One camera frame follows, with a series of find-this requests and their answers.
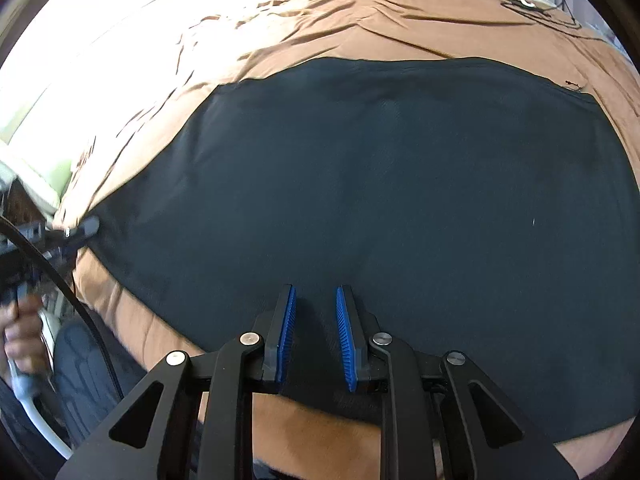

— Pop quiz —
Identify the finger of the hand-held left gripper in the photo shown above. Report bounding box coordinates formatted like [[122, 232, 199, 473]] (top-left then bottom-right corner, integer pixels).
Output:
[[47, 216, 101, 247]]

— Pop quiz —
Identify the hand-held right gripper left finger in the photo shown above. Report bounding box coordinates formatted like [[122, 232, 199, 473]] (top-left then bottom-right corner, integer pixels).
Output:
[[55, 284, 297, 480]]

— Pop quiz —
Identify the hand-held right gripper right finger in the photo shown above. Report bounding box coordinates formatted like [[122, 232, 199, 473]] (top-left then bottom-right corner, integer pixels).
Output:
[[335, 285, 581, 480]]

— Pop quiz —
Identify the black sleeveless shirt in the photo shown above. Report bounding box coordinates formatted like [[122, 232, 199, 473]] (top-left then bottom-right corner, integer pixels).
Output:
[[75, 57, 640, 443]]

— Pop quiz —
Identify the person's left hand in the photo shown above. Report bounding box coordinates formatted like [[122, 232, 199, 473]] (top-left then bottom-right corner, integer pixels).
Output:
[[0, 292, 49, 377]]

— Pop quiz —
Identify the brown blanket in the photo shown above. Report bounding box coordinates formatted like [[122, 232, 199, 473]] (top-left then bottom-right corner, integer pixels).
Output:
[[50, 0, 640, 480]]

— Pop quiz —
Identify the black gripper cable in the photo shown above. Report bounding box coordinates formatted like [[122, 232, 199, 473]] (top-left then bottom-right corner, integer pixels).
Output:
[[0, 219, 125, 402]]

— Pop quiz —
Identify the white cable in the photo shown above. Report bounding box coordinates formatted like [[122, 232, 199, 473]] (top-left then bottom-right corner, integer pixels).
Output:
[[7, 360, 73, 461]]

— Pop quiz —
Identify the thin black cable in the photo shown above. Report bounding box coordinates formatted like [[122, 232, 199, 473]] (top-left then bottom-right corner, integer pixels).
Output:
[[502, 0, 602, 42]]

